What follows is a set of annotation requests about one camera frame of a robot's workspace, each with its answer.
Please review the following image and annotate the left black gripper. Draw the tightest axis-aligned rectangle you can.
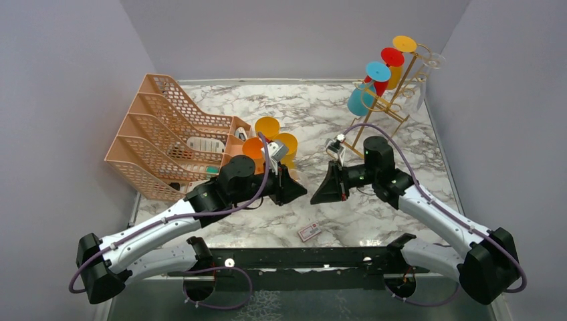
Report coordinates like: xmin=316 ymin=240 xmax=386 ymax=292
xmin=231 ymin=159 xmax=308 ymax=206

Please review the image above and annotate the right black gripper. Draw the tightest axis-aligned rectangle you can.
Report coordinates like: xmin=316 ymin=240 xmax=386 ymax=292
xmin=311 ymin=159 xmax=378 ymax=204

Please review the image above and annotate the red white staples box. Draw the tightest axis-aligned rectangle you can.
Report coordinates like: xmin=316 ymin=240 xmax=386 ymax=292
xmin=298 ymin=223 xmax=322 ymax=242

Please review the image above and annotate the orange plastic wine glass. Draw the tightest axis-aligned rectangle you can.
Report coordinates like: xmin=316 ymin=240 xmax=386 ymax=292
xmin=242 ymin=137 xmax=265 ymax=174

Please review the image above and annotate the yellow plastic wine glass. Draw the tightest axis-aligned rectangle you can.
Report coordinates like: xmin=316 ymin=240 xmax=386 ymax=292
xmin=254 ymin=116 xmax=280 ymax=140

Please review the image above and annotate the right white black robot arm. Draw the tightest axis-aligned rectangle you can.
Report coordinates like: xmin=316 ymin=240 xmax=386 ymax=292
xmin=310 ymin=134 xmax=521 ymax=305

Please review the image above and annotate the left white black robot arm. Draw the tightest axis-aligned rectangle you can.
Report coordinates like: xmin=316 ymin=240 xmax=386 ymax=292
xmin=68 ymin=155 xmax=307 ymax=304

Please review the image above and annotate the blue plastic wine glass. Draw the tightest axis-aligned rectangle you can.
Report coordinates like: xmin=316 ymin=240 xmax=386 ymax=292
xmin=347 ymin=62 xmax=392 ymax=117

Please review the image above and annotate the red plastic wine glass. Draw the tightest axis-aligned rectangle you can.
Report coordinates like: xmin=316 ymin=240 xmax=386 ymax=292
xmin=363 ymin=47 xmax=405 ymax=96

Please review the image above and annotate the yellow wine glass top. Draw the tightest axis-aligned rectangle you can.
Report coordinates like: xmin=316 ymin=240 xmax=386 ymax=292
xmin=385 ymin=35 xmax=417 ymax=90

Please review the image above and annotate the white blue stapler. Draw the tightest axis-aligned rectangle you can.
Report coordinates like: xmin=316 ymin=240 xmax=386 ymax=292
xmin=235 ymin=127 xmax=248 ymax=142

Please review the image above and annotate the peach plastic file organizer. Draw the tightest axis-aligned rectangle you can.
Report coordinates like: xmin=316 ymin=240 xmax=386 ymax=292
xmin=104 ymin=74 xmax=255 ymax=201

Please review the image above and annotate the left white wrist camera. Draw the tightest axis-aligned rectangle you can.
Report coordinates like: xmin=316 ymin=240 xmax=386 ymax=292
xmin=262 ymin=140 xmax=289 ymax=176

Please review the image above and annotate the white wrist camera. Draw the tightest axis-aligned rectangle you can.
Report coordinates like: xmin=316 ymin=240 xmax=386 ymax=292
xmin=325 ymin=134 xmax=346 ymax=165
xmin=262 ymin=140 xmax=289 ymax=176

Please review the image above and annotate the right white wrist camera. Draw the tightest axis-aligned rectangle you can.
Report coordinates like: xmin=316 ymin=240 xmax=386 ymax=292
xmin=325 ymin=134 xmax=346 ymax=165

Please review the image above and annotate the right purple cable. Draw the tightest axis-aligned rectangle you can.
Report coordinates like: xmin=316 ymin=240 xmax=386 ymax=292
xmin=336 ymin=123 xmax=528 ymax=308

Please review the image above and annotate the purple cable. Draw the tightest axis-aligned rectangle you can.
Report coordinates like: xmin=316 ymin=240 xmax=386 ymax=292
xmin=68 ymin=132 xmax=271 ymax=311
xmin=336 ymin=123 xmax=528 ymax=308

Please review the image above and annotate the gold wire wine glass rack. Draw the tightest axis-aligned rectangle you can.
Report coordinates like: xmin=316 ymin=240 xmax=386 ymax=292
xmin=330 ymin=41 xmax=439 ymax=156

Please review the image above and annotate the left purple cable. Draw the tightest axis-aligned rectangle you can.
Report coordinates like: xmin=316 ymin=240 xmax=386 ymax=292
xmin=68 ymin=132 xmax=271 ymax=311

